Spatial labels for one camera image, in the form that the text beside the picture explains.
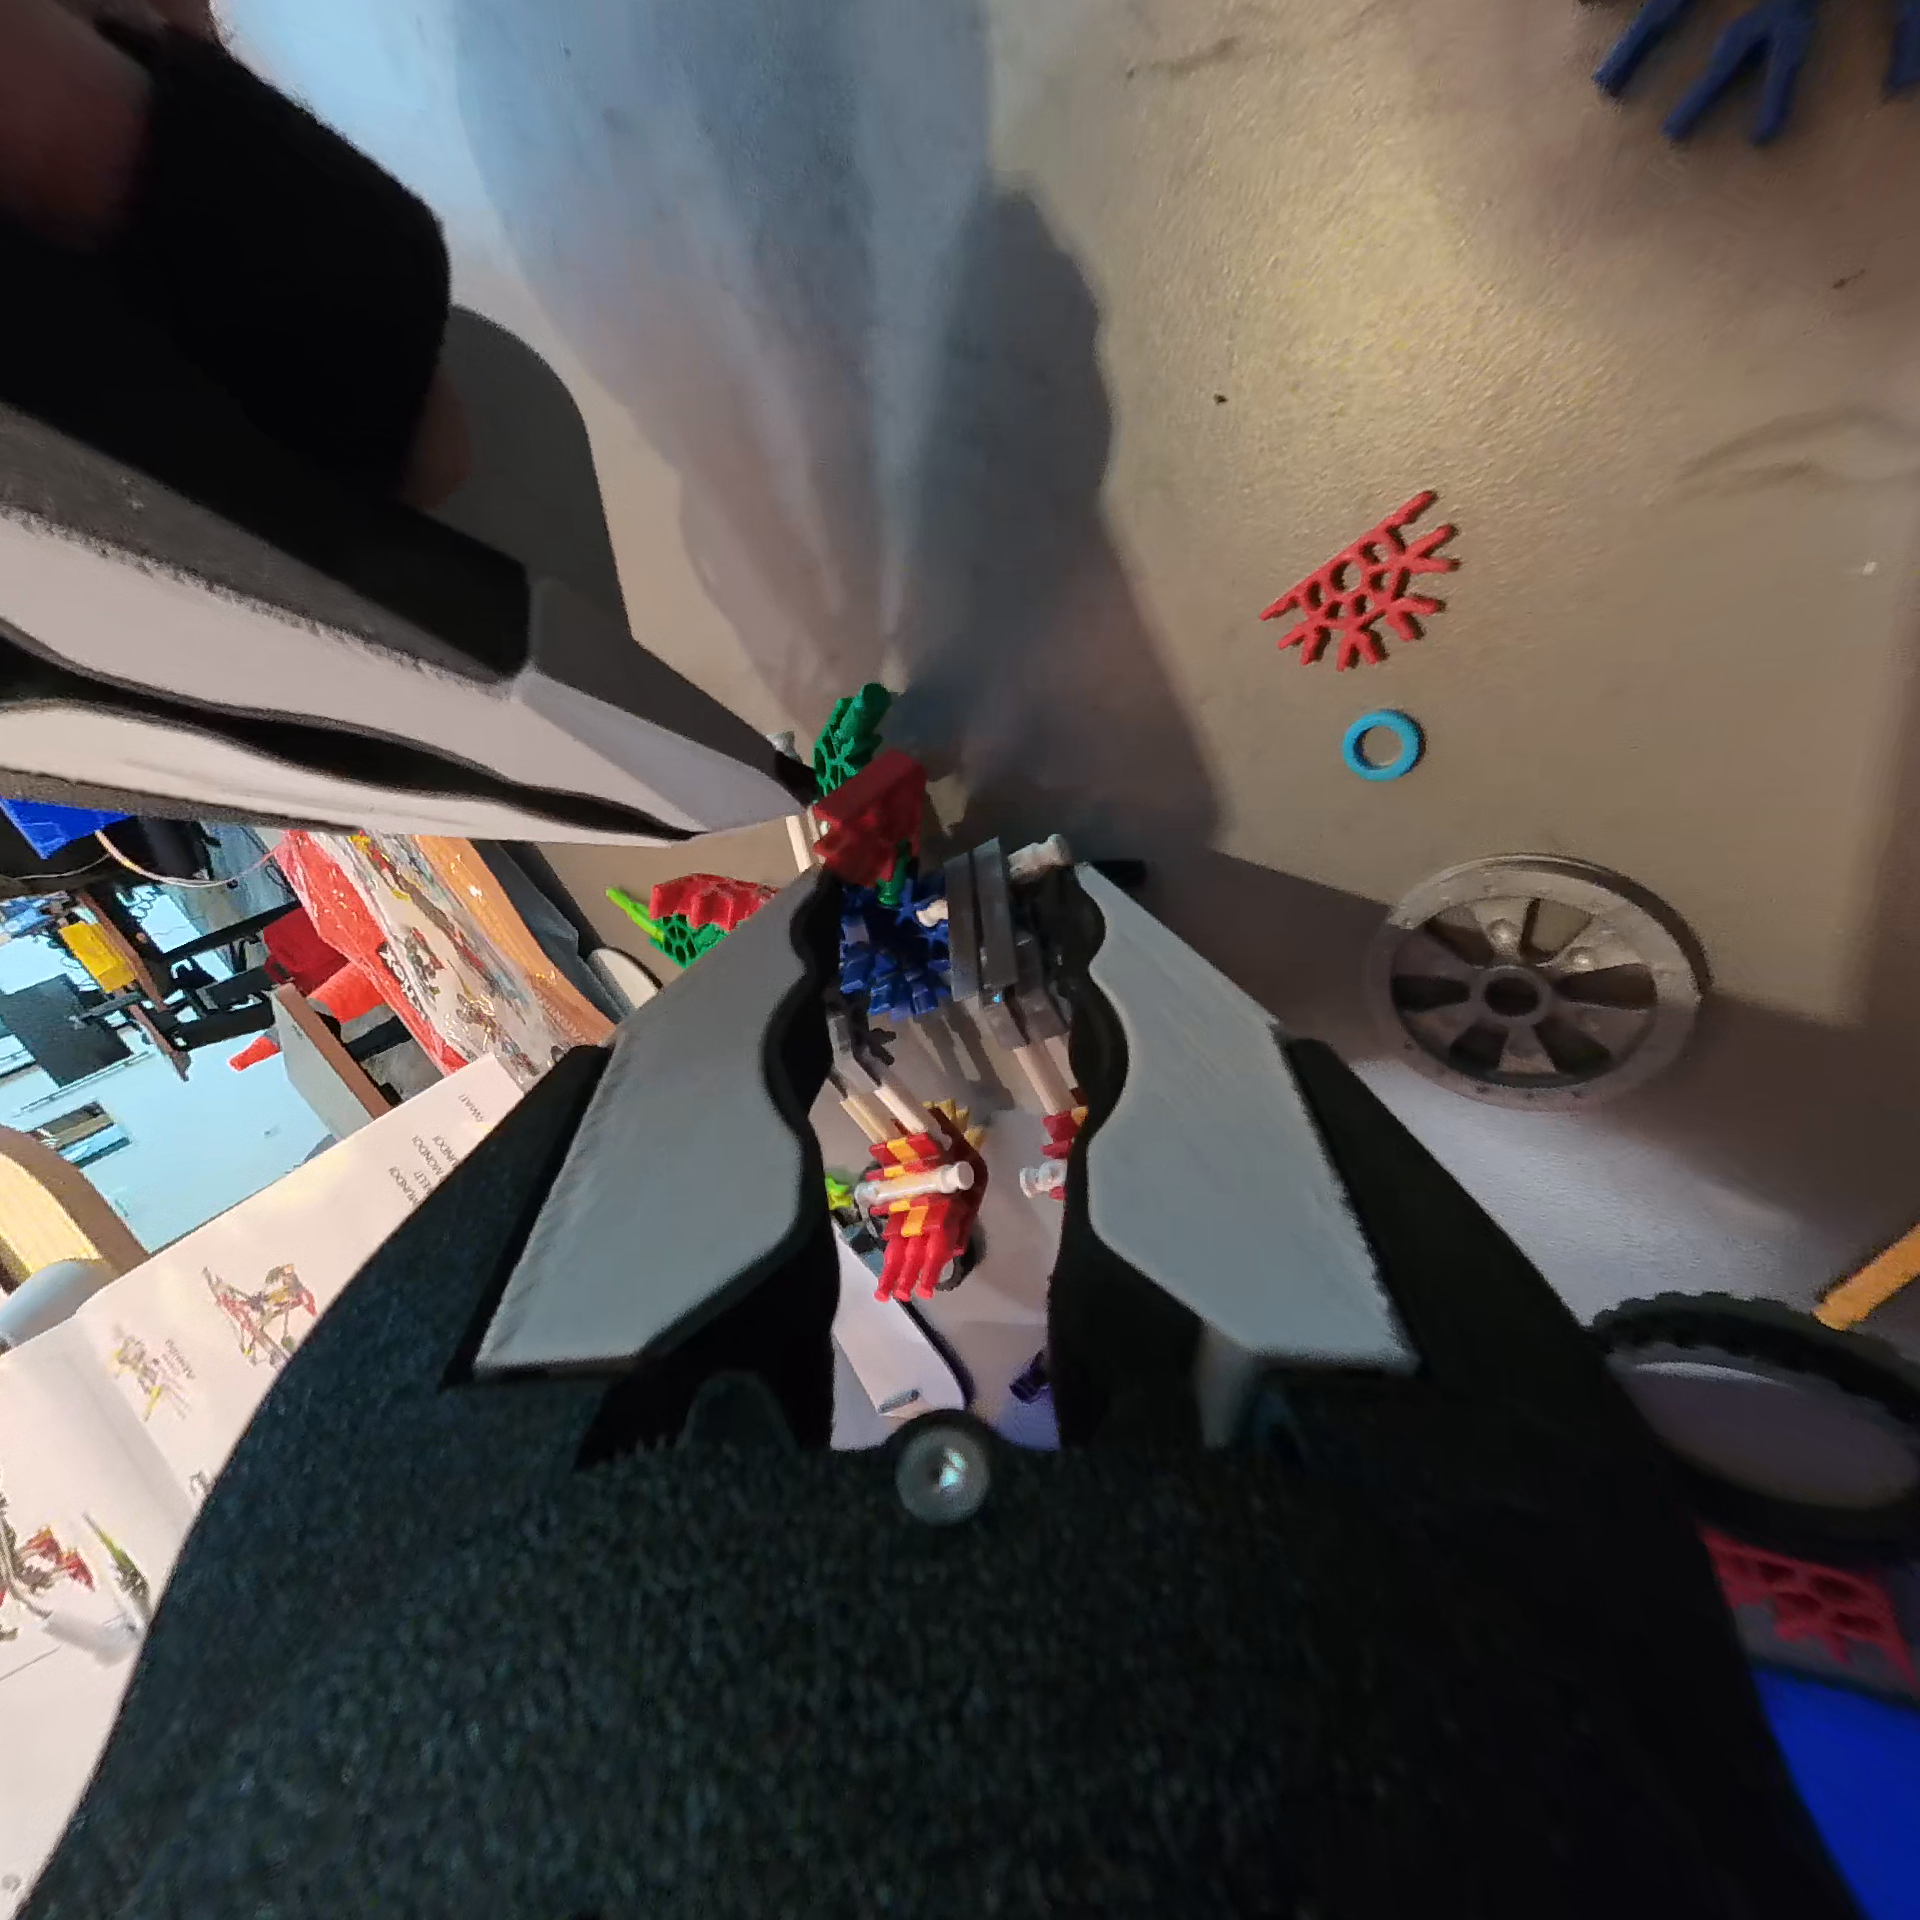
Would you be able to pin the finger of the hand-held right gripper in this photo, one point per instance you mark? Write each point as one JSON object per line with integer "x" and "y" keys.
{"x": 224, "y": 629}
{"x": 224, "y": 765}

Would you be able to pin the short yellow rod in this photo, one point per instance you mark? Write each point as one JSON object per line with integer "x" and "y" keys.
{"x": 1874, "y": 1283}

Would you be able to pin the red plastic object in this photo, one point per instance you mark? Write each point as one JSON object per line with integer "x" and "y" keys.
{"x": 315, "y": 961}

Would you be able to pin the toy instruction booklet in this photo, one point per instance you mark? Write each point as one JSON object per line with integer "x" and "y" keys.
{"x": 120, "y": 1424}

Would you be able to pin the white instruction poster board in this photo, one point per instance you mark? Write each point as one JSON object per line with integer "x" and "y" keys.
{"x": 323, "y": 1065}

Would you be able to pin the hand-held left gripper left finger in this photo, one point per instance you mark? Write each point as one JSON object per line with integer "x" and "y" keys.
{"x": 661, "y": 1184}

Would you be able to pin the red fan connector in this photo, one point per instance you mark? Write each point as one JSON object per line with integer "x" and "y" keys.
{"x": 714, "y": 897}
{"x": 1357, "y": 586}

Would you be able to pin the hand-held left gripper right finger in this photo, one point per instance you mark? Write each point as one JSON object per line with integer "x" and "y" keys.
{"x": 1229, "y": 1201}

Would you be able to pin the silver wheel hub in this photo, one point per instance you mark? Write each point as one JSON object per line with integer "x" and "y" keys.
{"x": 1516, "y": 990}

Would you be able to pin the blue snowflake connector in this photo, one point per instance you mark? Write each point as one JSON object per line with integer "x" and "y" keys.
{"x": 1724, "y": 75}

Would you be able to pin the person's right hand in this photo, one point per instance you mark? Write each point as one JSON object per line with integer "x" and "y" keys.
{"x": 44, "y": 106}

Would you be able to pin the large blue plastic bin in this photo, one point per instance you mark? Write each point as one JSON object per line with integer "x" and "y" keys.
{"x": 1845, "y": 1799}

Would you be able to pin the large black tyre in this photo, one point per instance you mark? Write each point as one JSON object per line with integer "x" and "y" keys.
{"x": 1650, "y": 1329}

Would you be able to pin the large red connector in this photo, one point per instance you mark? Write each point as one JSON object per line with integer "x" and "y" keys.
{"x": 1747, "y": 1568}

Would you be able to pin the light wooden desk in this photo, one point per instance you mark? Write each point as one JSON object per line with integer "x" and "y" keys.
{"x": 59, "y": 1214}

